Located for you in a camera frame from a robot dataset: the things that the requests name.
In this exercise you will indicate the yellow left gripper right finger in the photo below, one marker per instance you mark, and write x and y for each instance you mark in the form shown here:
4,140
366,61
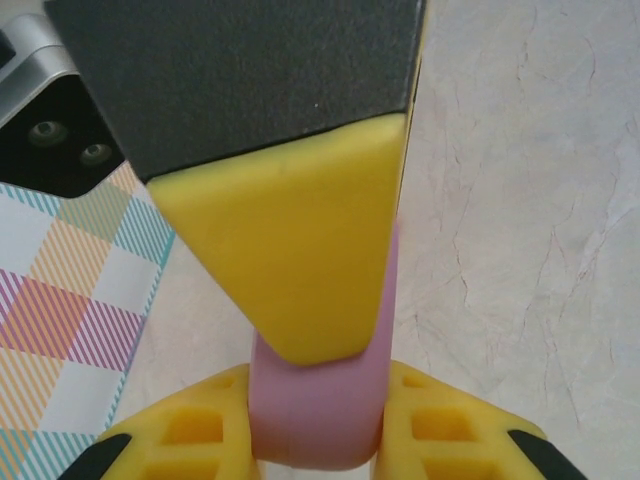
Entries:
450,430

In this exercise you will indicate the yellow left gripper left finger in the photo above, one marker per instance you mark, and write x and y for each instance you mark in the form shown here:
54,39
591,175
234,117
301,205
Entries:
200,430

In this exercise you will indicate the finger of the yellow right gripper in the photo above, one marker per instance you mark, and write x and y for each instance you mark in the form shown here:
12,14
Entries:
280,225

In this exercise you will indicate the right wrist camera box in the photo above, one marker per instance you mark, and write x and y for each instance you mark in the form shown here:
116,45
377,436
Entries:
50,150

